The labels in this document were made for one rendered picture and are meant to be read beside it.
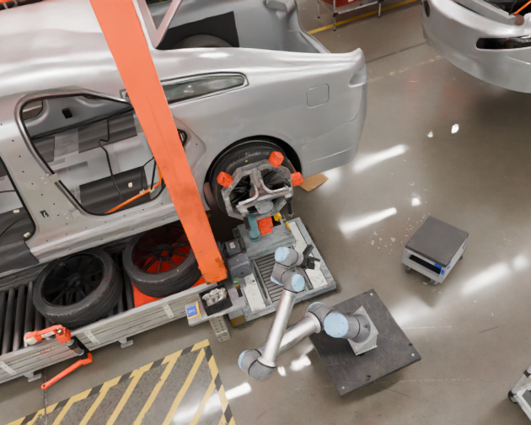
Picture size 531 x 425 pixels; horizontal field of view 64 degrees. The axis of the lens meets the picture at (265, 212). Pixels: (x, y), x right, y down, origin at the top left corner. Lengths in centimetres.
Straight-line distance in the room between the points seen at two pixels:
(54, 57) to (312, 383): 277
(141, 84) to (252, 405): 229
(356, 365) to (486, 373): 96
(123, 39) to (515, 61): 336
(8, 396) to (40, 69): 251
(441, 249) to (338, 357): 120
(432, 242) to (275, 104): 166
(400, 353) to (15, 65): 305
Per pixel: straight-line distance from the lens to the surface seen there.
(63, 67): 299
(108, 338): 370
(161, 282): 343
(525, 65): 446
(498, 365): 359
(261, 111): 301
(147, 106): 221
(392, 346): 316
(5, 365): 387
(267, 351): 258
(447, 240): 368
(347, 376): 305
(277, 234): 382
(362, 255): 392
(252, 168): 311
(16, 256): 359
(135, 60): 211
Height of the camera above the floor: 312
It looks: 46 degrees down
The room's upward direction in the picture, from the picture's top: 11 degrees counter-clockwise
